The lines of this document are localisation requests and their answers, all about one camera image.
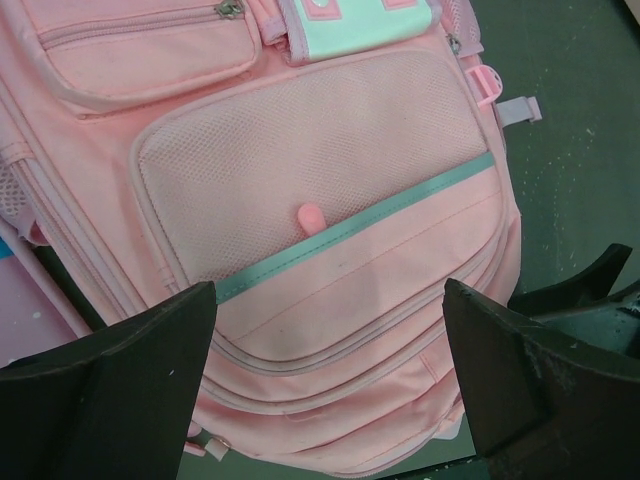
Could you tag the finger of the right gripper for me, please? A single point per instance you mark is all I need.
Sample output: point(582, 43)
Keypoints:
point(590, 285)

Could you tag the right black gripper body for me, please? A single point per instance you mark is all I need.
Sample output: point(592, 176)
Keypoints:
point(611, 323)

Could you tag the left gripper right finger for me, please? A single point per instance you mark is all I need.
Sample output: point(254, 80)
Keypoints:
point(540, 403)

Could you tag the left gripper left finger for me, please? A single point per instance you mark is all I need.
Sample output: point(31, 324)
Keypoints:
point(116, 404)

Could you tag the pink student backpack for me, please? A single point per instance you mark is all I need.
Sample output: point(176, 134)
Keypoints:
point(328, 165)

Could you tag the purple cartoon pencil case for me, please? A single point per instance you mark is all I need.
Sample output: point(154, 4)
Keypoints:
point(36, 316)

